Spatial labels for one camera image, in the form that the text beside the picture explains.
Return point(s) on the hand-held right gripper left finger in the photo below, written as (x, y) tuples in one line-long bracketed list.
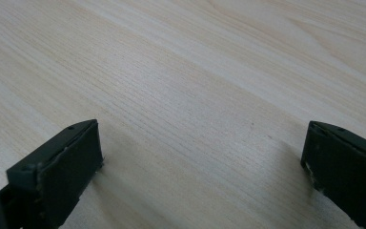
[(60, 168)]

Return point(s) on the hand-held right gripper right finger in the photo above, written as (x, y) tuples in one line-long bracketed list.
[(346, 171)]

